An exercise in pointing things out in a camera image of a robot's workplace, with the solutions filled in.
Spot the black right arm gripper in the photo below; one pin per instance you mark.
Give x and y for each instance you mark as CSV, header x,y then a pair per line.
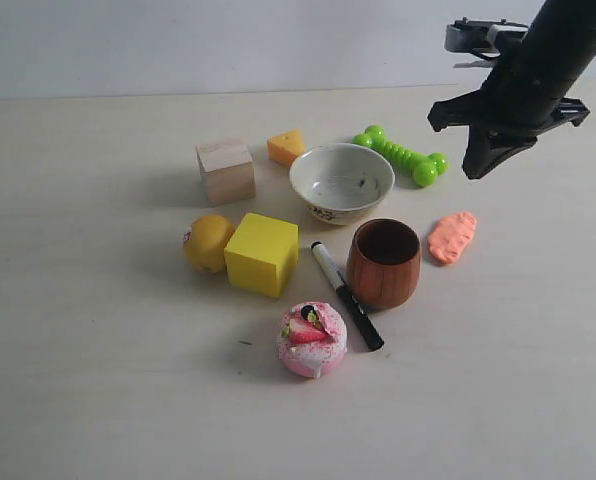
x,y
499,128

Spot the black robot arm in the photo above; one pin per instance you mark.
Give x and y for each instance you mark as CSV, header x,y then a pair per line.
x,y
525,94

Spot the green dog bone toy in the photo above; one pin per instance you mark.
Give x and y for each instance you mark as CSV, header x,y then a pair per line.
x,y
424,169

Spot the orange putty blob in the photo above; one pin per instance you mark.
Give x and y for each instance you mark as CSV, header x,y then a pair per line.
x,y
450,236

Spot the brown wooden cup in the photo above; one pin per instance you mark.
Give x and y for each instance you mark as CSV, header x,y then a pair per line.
x,y
384,263

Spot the white ceramic bowl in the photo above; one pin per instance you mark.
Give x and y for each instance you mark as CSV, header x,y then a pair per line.
x,y
341,183

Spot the orange cheese wedge toy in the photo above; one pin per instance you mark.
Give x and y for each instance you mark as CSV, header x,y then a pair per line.
x,y
285,148

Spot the black and white marker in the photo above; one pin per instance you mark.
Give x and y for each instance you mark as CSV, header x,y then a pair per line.
x,y
361,320

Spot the yellow foam cube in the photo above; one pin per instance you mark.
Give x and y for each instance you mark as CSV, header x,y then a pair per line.
x,y
262,254

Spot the pink strawberry cake squishy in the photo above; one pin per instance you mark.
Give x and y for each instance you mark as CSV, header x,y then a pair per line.
x,y
311,339

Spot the light wooden cube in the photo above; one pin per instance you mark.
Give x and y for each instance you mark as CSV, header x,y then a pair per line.
x,y
227,171

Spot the yellow lemon with sticker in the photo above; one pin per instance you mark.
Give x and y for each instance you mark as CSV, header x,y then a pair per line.
x,y
205,240

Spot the grey camera on arm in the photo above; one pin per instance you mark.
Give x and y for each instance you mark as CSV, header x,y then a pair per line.
x,y
485,40

